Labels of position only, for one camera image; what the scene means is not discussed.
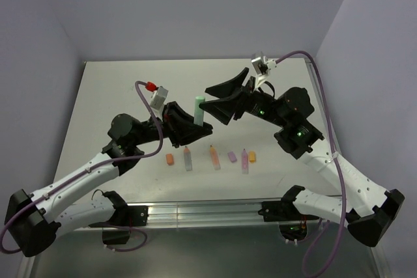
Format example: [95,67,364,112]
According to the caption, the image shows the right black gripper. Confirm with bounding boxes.
[199,66,289,127]

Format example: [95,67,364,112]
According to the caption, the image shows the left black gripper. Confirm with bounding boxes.
[131,102,212,148]

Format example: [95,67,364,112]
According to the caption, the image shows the green pen cap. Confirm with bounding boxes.
[194,96,205,115]

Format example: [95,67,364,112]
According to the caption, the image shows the green highlighter pen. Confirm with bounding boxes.
[194,111,204,126]

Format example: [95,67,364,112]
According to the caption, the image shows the orange highlighter pen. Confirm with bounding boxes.
[210,145,221,171]

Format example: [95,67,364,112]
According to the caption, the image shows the yellow pen cap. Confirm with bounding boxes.
[248,151,257,163]

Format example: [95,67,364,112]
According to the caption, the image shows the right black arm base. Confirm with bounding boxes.
[258,201,323,245]

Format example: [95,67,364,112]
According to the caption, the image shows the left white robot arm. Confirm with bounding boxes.
[1,102,213,257]

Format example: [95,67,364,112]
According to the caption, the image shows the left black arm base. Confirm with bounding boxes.
[102,205,149,246]

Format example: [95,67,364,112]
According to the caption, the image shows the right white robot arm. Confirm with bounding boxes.
[200,68,405,247]

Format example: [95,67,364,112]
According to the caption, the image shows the grey pen orange tip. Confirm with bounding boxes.
[184,146,193,171]

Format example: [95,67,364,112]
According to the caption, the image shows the orange pen cap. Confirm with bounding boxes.
[165,154,175,166]

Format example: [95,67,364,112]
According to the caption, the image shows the purple pen cap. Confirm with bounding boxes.
[227,151,237,163]

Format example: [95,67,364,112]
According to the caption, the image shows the pink highlighter pen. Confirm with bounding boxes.
[241,149,249,174]

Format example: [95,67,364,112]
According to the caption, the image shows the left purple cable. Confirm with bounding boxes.
[0,79,164,255]

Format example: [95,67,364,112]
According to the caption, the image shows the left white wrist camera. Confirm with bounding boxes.
[150,86,169,113]

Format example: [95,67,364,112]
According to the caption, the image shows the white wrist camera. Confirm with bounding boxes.
[251,52,277,89]
[150,86,169,113]

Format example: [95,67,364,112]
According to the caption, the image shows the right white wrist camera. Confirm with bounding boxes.
[251,52,277,89]

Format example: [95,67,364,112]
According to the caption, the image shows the aluminium rail frame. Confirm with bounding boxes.
[17,57,391,278]

